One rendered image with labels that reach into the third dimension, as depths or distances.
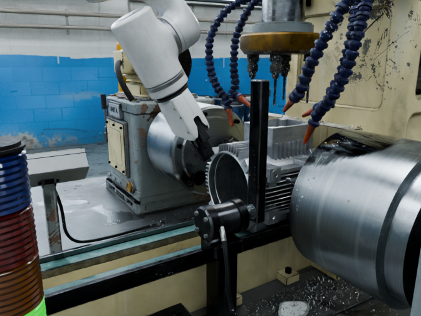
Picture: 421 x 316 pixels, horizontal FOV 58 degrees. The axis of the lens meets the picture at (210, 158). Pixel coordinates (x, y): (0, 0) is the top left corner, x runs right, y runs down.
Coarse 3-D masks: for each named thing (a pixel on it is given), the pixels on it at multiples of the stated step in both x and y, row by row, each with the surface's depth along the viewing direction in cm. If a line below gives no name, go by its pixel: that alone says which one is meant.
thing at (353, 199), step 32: (320, 160) 60; (352, 160) 56; (384, 160) 53; (416, 160) 50; (320, 192) 57; (352, 192) 53; (384, 192) 49; (416, 192) 48; (320, 224) 57; (352, 224) 52; (384, 224) 48; (416, 224) 47; (320, 256) 59; (352, 256) 53; (384, 256) 49; (416, 256) 49; (384, 288) 51
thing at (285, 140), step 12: (276, 120) 91; (288, 120) 91; (276, 132) 79; (288, 132) 81; (300, 132) 83; (276, 144) 80; (288, 144) 82; (300, 144) 84; (276, 156) 80; (288, 156) 82
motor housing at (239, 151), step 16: (224, 144) 81; (240, 144) 80; (224, 160) 87; (240, 160) 77; (272, 160) 80; (288, 160) 82; (208, 176) 88; (224, 176) 90; (240, 176) 92; (288, 176) 80; (208, 192) 89; (224, 192) 90; (240, 192) 92; (272, 192) 76; (288, 192) 78; (272, 208) 77; (288, 208) 81
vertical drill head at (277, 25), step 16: (272, 0) 76; (288, 0) 75; (304, 0) 77; (272, 16) 77; (288, 16) 76; (304, 16) 79; (256, 32) 78; (272, 32) 73; (288, 32) 73; (304, 32) 73; (240, 48) 81; (256, 48) 76; (272, 48) 74; (288, 48) 73; (304, 48) 74; (256, 64) 83; (272, 64) 76; (288, 64) 87
